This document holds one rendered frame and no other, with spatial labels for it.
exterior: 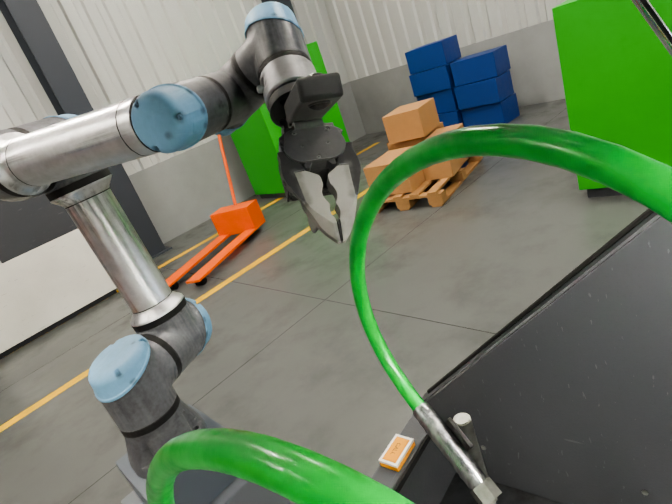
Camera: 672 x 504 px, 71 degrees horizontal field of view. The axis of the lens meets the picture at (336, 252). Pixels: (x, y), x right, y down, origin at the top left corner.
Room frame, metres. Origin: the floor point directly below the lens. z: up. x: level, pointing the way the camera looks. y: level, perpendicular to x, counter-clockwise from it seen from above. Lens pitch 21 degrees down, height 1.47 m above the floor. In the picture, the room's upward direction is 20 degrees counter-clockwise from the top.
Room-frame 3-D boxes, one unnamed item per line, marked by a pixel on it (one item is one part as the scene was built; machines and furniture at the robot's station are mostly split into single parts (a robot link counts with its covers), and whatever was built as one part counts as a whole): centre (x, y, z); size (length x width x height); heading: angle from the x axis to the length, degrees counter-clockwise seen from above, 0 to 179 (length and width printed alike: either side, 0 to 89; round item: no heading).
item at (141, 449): (0.79, 0.44, 0.95); 0.15 x 0.15 x 0.10
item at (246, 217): (4.93, 1.13, 0.60); 1.60 x 0.52 x 1.21; 153
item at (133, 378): (0.79, 0.44, 1.07); 0.13 x 0.12 x 0.14; 153
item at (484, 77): (6.53, -2.38, 0.61); 1.26 x 0.48 x 1.22; 38
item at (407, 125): (4.66, -1.11, 0.39); 1.20 x 0.85 x 0.79; 140
